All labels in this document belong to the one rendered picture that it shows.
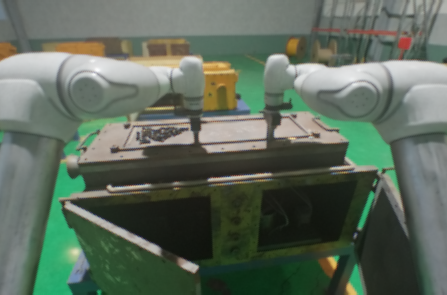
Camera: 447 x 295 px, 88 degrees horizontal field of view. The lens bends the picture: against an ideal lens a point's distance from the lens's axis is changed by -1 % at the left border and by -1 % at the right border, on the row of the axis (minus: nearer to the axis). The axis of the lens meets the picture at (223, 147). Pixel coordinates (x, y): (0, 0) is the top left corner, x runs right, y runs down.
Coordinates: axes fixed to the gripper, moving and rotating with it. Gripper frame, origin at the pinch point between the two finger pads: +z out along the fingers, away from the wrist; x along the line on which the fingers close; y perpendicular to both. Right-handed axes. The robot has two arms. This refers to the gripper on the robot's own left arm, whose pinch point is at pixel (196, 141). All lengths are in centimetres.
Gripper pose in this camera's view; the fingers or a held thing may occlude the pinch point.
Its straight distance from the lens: 114.8
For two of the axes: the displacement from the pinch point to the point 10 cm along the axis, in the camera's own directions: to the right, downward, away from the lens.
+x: -1.5, -4.6, 8.7
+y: 9.9, -0.7, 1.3
